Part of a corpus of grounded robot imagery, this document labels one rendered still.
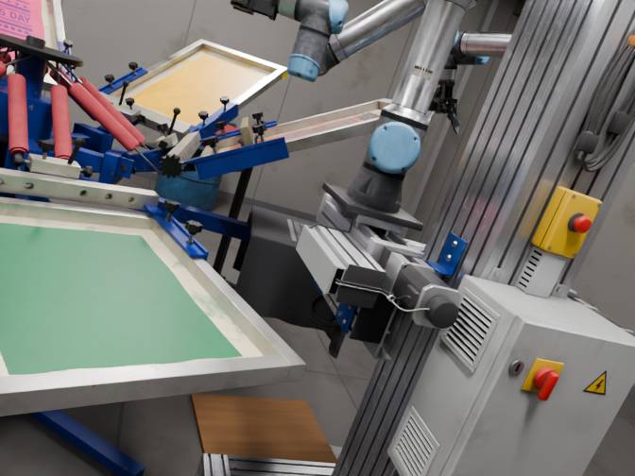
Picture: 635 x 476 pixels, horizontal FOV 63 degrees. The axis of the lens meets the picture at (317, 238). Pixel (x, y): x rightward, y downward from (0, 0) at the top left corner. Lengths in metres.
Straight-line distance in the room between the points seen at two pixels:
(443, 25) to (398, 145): 0.27
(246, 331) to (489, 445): 0.54
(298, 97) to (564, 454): 5.41
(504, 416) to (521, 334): 0.18
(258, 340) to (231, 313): 0.12
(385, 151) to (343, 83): 5.18
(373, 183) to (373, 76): 5.17
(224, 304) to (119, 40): 5.03
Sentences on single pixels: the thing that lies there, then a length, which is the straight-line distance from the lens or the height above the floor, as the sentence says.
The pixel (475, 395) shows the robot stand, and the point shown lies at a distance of 1.07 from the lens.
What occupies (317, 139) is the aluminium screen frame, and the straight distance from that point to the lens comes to 1.73.
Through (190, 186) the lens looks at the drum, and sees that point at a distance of 5.32.
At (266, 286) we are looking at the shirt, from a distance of 1.93.
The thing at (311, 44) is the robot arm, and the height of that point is 1.58.
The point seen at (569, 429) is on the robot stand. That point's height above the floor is 1.02.
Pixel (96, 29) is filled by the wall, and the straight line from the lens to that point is 6.08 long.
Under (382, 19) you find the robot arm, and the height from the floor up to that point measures 1.70.
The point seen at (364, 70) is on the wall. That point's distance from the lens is 6.44.
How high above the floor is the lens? 1.48
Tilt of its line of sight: 15 degrees down
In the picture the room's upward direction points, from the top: 19 degrees clockwise
